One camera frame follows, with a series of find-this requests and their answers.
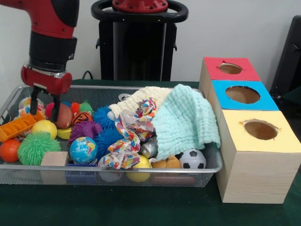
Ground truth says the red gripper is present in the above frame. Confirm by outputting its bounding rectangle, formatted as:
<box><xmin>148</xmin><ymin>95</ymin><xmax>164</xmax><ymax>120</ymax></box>
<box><xmin>20</xmin><ymin>63</ymin><xmax>73</xmax><ymax>123</ymax></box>

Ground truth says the brown toy football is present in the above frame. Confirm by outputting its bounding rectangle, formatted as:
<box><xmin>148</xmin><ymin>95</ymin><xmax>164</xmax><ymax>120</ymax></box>
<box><xmin>55</xmin><ymin>103</ymin><xmax>73</xmax><ymax>129</ymax></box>

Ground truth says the orange plastic tray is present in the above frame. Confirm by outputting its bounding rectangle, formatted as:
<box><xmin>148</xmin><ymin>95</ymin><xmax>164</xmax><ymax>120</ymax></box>
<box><xmin>0</xmin><ymin>112</ymin><xmax>47</xmax><ymax>143</ymax></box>

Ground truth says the cream white cloth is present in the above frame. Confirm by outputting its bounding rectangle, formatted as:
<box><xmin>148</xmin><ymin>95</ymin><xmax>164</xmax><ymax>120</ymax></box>
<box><xmin>108</xmin><ymin>86</ymin><xmax>174</xmax><ymax>116</ymax></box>

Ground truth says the mint green cloth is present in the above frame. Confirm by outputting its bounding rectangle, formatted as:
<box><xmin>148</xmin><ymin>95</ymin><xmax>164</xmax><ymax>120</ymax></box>
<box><xmin>151</xmin><ymin>84</ymin><xmax>222</xmax><ymax>162</ymax></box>

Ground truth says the shallow mesh bin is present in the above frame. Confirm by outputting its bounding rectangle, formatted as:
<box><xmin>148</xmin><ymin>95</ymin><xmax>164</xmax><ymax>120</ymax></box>
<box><xmin>0</xmin><ymin>84</ymin><xmax>223</xmax><ymax>188</ymax></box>

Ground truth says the wooden box with three holes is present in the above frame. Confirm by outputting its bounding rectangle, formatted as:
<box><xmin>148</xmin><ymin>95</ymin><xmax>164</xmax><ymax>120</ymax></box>
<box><xmin>199</xmin><ymin>56</ymin><xmax>301</xmax><ymax>204</ymax></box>

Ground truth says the yellow ball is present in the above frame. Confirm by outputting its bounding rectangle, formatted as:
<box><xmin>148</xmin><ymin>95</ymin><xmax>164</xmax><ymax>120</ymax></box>
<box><xmin>32</xmin><ymin>120</ymin><xmax>58</xmax><ymax>139</ymax></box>

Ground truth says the green spiky ball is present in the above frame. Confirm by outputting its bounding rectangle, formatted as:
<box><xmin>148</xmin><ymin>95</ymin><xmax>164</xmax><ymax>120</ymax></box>
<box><xmin>17</xmin><ymin>131</ymin><xmax>62</xmax><ymax>165</ymax></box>

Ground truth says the orange ball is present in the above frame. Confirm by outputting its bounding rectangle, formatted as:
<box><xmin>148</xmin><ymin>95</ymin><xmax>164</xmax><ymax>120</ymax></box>
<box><xmin>0</xmin><ymin>139</ymin><xmax>22</xmax><ymax>163</ymax></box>

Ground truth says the globe print ball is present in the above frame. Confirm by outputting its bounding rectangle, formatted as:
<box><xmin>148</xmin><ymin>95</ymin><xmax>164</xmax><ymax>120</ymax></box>
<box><xmin>70</xmin><ymin>137</ymin><xmax>98</xmax><ymax>165</ymax></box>

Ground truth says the dark green table cloth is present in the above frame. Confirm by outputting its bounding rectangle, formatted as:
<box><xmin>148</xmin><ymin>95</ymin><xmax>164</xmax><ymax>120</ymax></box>
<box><xmin>279</xmin><ymin>88</ymin><xmax>301</xmax><ymax>113</ymax></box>
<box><xmin>0</xmin><ymin>79</ymin><xmax>301</xmax><ymax>226</ymax></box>

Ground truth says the black and white soccer ball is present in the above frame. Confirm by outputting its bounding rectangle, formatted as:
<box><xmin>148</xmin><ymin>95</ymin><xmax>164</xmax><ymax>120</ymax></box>
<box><xmin>179</xmin><ymin>148</ymin><xmax>207</xmax><ymax>169</ymax></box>

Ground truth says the black upright panel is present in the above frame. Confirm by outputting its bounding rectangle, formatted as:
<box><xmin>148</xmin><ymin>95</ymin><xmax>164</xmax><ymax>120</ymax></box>
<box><xmin>270</xmin><ymin>15</ymin><xmax>301</xmax><ymax>95</ymax></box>

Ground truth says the black cable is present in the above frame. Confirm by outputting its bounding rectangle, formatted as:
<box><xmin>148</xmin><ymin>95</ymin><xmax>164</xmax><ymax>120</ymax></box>
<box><xmin>81</xmin><ymin>70</ymin><xmax>94</xmax><ymax>81</ymax></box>

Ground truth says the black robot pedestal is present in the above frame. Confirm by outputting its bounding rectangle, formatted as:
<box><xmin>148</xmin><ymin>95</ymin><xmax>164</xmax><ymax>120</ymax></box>
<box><xmin>91</xmin><ymin>0</ymin><xmax>189</xmax><ymax>82</ymax></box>

